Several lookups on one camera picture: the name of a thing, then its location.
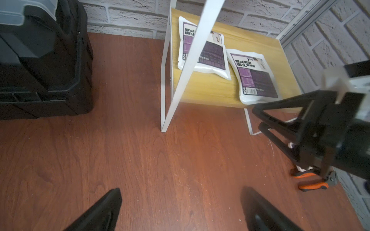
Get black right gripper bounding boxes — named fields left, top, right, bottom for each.
left=252, top=90, right=370, bottom=180

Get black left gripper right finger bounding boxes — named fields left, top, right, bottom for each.
left=240, top=186, right=301, bottom=231

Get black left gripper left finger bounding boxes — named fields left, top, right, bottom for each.
left=65, top=188, right=122, bottom=231

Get purple coffee bag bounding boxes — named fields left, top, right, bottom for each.
left=226, top=49, right=282, bottom=105
left=178, top=16, right=231, bottom=80

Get black plastic toolbox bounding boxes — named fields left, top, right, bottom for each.
left=1, top=1, right=93, bottom=120

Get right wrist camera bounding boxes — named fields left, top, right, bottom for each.
left=320, top=60, right=370, bottom=122

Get orange handled pliers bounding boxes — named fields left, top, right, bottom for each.
left=290, top=167, right=339, bottom=192

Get white frame wooden shelf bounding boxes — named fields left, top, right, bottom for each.
left=161, top=1, right=301, bottom=132

